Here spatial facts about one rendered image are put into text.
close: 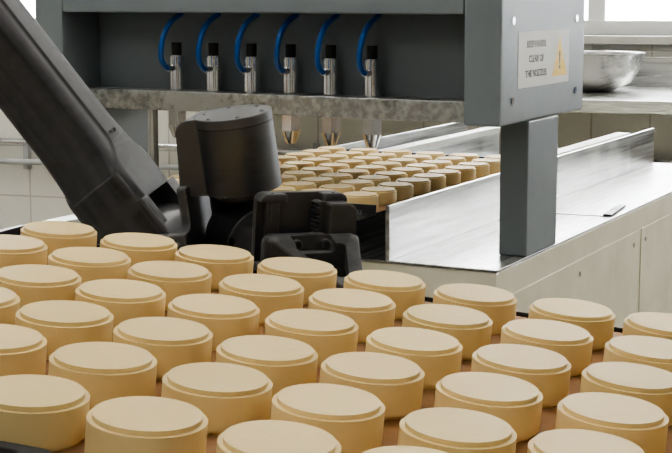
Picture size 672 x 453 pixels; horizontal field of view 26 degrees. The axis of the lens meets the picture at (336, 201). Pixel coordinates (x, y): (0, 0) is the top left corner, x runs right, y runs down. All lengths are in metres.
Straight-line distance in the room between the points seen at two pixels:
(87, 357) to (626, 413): 0.25
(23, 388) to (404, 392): 0.18
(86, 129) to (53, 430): 0.50
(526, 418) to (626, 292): 1.73
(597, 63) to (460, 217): 2.53
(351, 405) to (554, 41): 1.39
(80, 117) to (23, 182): 4.81
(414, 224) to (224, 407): 1.33
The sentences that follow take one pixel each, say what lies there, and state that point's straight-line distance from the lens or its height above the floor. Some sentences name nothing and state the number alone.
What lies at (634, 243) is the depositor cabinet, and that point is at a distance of 2.42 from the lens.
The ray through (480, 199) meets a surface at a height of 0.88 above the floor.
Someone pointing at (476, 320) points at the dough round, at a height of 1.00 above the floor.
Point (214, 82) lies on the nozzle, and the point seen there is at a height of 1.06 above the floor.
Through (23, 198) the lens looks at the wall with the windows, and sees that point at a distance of 5.91.
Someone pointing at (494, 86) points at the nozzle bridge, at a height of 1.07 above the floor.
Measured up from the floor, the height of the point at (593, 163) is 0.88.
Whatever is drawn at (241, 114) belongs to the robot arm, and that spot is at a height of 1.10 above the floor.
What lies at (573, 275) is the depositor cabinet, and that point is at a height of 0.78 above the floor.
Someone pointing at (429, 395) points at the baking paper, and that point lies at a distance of 0.73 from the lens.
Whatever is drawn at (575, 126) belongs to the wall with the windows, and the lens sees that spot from 5.15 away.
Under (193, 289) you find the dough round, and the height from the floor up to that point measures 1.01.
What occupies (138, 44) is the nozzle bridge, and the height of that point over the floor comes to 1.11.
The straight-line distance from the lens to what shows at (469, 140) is 3.03.
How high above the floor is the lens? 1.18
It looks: 8 degrees down
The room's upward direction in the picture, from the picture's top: straight up
